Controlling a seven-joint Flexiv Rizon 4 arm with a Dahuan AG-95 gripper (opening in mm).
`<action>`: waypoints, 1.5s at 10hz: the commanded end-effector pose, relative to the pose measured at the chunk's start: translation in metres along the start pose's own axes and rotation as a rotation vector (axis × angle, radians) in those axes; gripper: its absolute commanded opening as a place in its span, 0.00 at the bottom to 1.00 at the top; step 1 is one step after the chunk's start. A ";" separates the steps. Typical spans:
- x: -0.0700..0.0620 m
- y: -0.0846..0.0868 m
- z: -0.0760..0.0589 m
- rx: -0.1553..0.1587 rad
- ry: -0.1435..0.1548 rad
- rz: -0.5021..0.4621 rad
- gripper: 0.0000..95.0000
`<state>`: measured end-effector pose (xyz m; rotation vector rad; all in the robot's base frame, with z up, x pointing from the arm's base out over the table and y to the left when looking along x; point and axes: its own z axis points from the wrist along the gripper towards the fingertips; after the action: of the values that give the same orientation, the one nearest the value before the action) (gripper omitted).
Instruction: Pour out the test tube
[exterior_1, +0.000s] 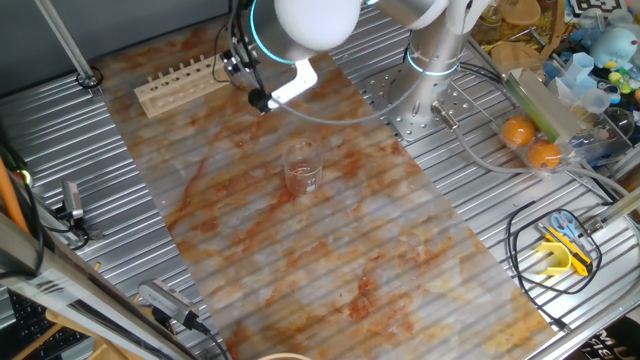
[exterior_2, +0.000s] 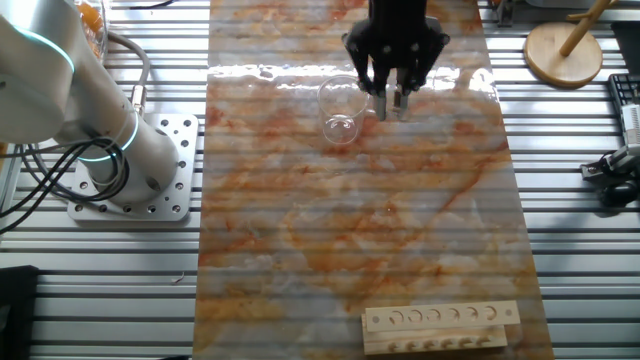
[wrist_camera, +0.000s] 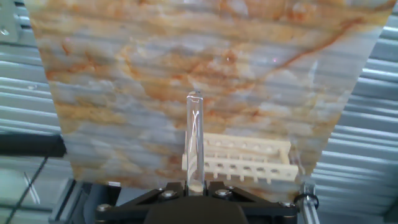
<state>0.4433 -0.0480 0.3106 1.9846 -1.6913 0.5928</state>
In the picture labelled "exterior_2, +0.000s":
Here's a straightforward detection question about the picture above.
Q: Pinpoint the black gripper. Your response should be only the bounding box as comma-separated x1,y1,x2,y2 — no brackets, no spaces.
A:
342,0,451,122

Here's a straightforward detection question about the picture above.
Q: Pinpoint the clear glass test tube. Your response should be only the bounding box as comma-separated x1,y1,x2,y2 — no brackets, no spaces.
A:
385,69,401,124

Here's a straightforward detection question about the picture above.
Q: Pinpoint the wooden test tube rack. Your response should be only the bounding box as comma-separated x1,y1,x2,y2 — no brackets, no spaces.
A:
360,299,521,356

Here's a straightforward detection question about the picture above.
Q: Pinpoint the clear glass beaker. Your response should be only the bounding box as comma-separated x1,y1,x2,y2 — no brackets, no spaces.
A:
316,74,371,147

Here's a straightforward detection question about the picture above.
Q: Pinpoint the wooden stand with round base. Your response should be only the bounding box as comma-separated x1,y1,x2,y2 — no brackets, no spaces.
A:
523,0,621,91

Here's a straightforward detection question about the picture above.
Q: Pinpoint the orange marble pattern mat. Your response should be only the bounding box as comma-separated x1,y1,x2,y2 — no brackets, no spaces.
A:
192,0,555,360

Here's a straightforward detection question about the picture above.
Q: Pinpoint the black box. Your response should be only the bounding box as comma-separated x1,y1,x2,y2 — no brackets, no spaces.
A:
610,20,640,76

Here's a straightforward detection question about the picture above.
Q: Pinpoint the black keyboard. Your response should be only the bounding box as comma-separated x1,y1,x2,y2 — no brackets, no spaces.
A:
607,73,640,121

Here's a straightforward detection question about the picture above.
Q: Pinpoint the clear plastic fruit tray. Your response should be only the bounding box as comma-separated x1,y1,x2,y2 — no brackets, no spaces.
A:
74,0,112,64

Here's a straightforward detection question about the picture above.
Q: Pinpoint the orange fruit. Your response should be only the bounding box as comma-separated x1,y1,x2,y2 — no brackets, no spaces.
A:
78,2,105,32

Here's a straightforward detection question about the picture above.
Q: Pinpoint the black fabric object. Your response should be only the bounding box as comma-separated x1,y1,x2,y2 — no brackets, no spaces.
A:
0,264,40,360

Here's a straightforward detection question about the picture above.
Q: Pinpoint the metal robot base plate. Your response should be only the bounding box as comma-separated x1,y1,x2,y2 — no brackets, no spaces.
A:
67,112,200,224

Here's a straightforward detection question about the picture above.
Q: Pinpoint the silver ribbed camera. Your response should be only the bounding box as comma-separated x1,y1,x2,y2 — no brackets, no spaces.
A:
619,103,640,151

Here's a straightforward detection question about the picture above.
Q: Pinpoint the small grey camera on mount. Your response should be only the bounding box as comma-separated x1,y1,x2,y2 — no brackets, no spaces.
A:
579,144,640,207

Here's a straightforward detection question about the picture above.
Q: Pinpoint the thin black cable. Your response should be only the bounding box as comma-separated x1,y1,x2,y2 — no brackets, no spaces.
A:
128,0,175,10

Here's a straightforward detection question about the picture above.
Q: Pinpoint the grey robot power cable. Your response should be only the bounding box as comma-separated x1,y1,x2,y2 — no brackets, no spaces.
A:
106,30,152,117

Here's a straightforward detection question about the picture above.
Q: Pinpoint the black cable bundle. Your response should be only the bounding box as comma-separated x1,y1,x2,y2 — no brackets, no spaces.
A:
0,137,130,234

